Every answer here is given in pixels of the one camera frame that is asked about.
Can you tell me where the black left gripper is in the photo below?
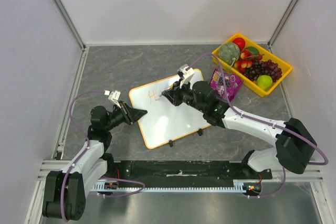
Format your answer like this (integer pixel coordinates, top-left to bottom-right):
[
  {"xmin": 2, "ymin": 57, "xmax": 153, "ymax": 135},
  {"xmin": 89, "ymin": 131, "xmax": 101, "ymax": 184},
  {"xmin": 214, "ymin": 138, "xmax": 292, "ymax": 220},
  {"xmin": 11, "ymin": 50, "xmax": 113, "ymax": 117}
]
[{"xmin": 104, "ymin": 101, "xmax": 147, "ymax": 131}]

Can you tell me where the yellow framed whiteboard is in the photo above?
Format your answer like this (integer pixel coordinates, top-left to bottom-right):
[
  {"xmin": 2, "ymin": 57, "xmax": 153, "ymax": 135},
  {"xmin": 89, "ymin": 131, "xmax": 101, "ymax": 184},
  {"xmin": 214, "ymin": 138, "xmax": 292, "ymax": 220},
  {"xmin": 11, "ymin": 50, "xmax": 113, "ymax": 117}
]
[{"xmin": 129, "ymin": 75, "xmax": 210, "ymax": 149}]

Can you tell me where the white marker pen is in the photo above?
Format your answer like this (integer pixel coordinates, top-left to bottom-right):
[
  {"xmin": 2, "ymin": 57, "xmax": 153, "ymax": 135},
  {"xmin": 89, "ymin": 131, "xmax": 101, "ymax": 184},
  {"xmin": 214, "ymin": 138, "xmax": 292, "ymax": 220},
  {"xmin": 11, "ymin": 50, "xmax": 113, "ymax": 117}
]
[{"xmin": 159, "ymin": 83, "xmax": 175, "ymax": 99}]

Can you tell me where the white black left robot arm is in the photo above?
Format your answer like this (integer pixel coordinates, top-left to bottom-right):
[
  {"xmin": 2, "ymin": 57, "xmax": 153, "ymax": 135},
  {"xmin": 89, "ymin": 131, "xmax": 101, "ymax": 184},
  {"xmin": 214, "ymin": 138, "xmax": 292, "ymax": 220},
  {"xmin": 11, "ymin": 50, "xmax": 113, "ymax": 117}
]
[{"xmin": 42, "ymin": 101, "xmax": 147, "ymax": 222}]

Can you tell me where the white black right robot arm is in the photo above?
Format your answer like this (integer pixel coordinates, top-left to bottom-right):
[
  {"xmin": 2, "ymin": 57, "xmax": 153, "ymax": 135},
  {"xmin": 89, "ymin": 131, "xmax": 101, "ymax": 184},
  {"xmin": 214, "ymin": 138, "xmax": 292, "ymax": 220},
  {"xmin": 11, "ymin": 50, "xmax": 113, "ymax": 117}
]
[{"xmin": 161, "ymin": 81, "xmax": 316, "ymax": 179}]

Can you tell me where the purple grape snack bag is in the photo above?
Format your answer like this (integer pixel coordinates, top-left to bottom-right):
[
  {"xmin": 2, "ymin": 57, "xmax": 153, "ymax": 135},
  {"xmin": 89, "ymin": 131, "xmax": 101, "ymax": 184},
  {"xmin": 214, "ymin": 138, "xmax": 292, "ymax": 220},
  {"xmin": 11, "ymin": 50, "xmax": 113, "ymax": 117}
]
[{"xmin": 209, "ymin": 69, "xmax": 243, "ymax": 101}]

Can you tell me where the green netted melon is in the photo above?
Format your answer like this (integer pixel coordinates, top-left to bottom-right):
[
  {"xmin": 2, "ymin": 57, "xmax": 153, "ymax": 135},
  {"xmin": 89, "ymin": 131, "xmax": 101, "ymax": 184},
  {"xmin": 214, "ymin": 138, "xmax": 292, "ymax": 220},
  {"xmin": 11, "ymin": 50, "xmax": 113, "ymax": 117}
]
[{"xmin": 217, "ymin": 42, "xmax": 240, "ymax": 65}]

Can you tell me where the red yellow peach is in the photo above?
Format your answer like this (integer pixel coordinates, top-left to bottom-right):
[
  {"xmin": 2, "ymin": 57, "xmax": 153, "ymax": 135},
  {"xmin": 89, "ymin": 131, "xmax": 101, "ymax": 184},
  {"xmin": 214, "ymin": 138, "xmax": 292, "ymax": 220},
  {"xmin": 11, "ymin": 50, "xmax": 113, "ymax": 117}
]
[{"xmin": 240, "ymin": 49, "xmax": 254, "ymax": 60}]

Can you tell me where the red apple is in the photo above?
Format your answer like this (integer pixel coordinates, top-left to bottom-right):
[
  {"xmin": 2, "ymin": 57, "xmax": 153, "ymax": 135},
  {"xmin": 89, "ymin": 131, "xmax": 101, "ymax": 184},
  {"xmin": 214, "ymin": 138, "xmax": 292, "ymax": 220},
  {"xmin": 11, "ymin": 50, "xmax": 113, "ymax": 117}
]
[{"xmin": 233, "ymin": 37, "xmax": 246, "ymax": 50}]

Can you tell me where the dark purple grape bunch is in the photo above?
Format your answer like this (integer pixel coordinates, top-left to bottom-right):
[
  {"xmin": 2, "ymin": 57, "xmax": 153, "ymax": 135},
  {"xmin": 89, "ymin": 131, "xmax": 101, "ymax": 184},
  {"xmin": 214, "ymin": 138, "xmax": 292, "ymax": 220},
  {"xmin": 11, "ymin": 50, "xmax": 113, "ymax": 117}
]
[{"xmin": 243, "ymin": 60, "xmax": 282, "ymax": 82}]

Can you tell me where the green orange mango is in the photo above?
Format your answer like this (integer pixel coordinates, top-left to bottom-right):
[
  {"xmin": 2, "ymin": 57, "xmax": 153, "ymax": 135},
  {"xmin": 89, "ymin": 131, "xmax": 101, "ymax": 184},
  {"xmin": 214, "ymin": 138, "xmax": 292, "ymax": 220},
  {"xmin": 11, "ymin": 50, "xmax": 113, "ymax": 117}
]
[{"xmin": 246, "ymin": 46, "xmax": 259, "ymax": 55}]

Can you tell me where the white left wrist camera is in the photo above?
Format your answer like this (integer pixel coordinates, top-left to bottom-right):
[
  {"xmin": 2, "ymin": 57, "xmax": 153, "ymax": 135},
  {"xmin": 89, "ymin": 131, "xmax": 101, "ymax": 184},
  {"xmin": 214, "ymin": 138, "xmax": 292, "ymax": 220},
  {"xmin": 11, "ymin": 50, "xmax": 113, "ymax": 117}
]
[{"xmin": 104, "ymin": 90, "xmax": 121, "ymax": 106}]

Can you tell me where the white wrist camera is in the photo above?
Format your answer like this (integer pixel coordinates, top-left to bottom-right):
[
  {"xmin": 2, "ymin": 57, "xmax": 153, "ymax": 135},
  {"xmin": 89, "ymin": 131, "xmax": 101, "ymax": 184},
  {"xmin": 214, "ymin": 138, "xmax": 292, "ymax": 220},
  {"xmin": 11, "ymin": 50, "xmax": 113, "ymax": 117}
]
[
  {"xmin": 104, "ymin": 90, "xmax": 121, "ymax": 106},
  {"xmin": 177, "ymin": 64, "xmax": 194, "ymax": 88}
]

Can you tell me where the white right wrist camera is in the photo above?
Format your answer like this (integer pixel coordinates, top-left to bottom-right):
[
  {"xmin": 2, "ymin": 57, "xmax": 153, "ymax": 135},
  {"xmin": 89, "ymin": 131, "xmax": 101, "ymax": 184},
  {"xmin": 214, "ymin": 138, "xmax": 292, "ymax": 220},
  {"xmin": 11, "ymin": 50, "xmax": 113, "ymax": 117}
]
[{"xmin": 177, "ymin": 64, "xmax": 194, "ymax": 88}]

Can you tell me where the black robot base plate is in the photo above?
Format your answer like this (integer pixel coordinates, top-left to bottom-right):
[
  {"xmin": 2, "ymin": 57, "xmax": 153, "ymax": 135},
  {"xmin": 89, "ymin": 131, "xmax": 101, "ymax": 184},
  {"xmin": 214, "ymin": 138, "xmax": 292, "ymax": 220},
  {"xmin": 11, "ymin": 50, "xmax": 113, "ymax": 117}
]
[{"xmin": 102, "ymin": 161, "xmax": 272, "ymax": 187}]

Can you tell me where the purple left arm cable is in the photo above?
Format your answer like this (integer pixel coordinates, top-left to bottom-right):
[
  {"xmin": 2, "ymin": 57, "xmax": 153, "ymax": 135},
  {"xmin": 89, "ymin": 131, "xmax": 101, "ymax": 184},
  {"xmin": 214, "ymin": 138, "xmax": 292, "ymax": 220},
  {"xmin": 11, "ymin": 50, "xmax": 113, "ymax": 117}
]
[{"xmin": 59, "ymin": 90, "xmax": 146, "ymax": 222}]

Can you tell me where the light blue cable duct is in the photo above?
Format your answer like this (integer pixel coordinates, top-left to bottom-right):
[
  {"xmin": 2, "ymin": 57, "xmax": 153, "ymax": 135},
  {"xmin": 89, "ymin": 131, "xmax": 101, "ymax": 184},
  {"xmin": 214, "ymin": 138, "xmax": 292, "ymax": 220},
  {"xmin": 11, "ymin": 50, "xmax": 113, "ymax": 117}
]
[{"xmin": 91, "ymin": 179, "xmax": 246, "ymax": 194}]

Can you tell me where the aluminium frame rail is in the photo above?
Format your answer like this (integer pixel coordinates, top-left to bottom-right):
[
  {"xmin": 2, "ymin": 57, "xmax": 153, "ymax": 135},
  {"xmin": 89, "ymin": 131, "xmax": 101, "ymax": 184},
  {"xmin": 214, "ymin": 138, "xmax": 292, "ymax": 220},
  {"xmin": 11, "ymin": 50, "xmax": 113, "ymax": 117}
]
[{"xmin": 52, "ymin": 0, "xmax": 86, "ymax": 50}]

